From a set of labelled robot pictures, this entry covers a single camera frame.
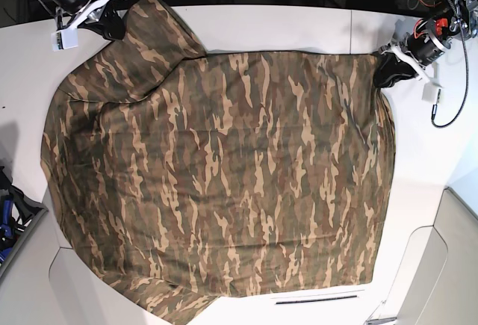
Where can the white wrist camera, image right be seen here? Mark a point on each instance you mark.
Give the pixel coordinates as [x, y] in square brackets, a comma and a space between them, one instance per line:
[431, 93]

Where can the grey bin with blue items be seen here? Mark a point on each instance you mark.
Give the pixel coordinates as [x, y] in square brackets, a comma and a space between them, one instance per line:
[19, 217]

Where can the white wrist camera, image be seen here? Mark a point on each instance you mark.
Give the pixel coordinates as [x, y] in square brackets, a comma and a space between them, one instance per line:
[431, 93]
[64, 39]

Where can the camouflage T-shirt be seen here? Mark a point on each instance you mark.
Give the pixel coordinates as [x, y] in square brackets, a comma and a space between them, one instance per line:
[180, 176]

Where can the white-black gripper, image left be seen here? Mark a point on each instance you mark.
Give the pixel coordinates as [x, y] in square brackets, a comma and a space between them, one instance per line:
[97, 16]

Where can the white-black gripper, image right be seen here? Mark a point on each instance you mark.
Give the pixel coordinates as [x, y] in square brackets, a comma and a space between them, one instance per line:
[406, 59]

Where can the white wrist camera, image left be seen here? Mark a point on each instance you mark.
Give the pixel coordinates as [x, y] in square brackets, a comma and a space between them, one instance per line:
[64, 39]

